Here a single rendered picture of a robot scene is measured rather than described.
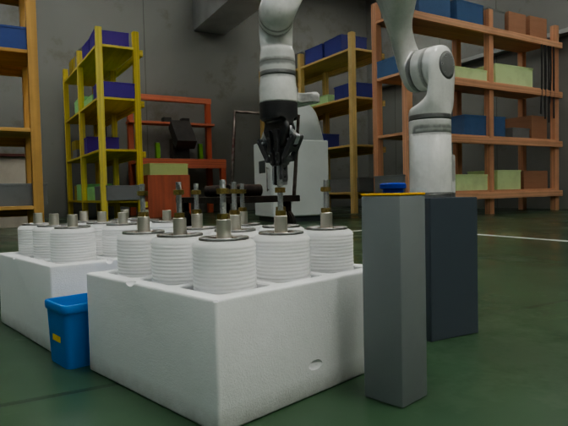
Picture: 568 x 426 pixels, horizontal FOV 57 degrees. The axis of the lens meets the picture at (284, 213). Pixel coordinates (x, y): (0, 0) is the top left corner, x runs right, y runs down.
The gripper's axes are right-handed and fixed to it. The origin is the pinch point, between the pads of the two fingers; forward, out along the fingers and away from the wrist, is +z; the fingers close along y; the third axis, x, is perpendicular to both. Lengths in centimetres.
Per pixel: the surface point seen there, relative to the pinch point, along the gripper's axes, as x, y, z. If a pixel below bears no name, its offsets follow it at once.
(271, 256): -13.6, 16.3, 13.4
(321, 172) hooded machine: 309, -356, -18
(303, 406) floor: -13.3, 23.3, 35.3
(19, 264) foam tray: -39, -50, 19
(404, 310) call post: -1.9, 33.2, 20.9
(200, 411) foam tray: -28.5, 20.1, 33.1
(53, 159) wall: 132, -797, -57
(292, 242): -10.7, 18.2, 11.3
